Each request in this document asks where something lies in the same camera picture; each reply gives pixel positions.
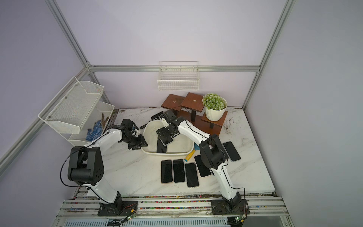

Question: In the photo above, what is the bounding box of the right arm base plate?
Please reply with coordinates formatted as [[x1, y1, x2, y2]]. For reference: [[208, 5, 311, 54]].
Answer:
[[211, 200, 250, 215]]

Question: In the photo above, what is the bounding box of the white mesh two-tier shelf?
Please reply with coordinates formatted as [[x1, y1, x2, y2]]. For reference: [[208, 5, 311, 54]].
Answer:
[[38, 77, 114, 146]]

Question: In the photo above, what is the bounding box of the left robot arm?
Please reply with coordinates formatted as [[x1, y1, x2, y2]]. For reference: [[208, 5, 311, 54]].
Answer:
[[67, 119, 148, 204]]

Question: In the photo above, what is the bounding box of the clear case phone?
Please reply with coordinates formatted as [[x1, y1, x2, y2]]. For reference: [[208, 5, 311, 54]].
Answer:
[[161, 160, 173, 183]]

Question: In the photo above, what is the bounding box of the white case phone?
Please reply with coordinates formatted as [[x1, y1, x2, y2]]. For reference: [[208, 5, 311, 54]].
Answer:
[[156, 128, 173, 154]]

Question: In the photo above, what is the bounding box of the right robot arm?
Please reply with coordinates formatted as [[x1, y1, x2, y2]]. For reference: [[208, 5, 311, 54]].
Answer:
[[157, 110, 243, 211]]

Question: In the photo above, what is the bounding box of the light blue case phone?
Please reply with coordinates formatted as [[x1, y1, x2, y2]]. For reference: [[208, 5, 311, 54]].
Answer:
[[185, 163, 199, 188]]

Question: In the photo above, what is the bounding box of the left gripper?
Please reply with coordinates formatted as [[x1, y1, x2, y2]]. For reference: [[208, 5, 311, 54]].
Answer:
[[122, 134, 148, 151]]

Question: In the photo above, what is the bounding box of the white wire wall basket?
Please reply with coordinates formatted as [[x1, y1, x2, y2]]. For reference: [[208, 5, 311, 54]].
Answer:
[[157, 61, 200, 91]]

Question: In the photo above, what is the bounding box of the blue yellow garden rake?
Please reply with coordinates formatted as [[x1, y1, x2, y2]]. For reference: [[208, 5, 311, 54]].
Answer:
[[184, 143, 199, 162]]

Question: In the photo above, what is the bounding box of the blue cloth in shelf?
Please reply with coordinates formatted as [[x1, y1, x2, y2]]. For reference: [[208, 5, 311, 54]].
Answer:
[[86, 120, 103, 141]]

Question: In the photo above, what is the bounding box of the dark phone bottom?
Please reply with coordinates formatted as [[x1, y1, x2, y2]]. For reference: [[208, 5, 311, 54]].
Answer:
[[223, 141, 241, 162]]

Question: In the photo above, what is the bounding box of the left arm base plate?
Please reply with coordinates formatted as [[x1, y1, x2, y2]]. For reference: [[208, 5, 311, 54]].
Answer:
[[97, 201, 138, 217]]

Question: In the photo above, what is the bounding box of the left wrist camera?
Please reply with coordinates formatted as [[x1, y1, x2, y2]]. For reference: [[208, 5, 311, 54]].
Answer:
[[121, 119, 139, 134]]

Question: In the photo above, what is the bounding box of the brown wooden tiered stand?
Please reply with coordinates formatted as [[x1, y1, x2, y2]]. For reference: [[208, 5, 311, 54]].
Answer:
[[161, 92, 228, 135]]

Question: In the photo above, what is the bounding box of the white plastic storage box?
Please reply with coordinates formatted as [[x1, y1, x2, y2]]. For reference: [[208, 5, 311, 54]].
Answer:
[[141, 121, 194, 156]]

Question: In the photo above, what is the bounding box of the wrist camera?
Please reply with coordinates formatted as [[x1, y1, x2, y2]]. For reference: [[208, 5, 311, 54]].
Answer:
[[163, 109, 177, 124], [121, 119, 139, 134]]

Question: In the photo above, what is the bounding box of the black plastic scoop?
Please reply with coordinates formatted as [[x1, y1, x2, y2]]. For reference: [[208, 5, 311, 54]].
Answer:
[[140, 111, 164, 129]]

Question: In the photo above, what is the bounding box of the white pot green plant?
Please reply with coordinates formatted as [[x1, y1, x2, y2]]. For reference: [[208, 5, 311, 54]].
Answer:
[[202, 93, 227, 122]]

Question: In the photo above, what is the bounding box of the pink case phone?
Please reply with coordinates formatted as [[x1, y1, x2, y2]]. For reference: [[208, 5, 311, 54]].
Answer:
[[173, 159, 186, 183]]

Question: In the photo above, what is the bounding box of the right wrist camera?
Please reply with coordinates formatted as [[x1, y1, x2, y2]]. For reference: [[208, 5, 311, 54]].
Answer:
[[163, 109, 177, 124]]

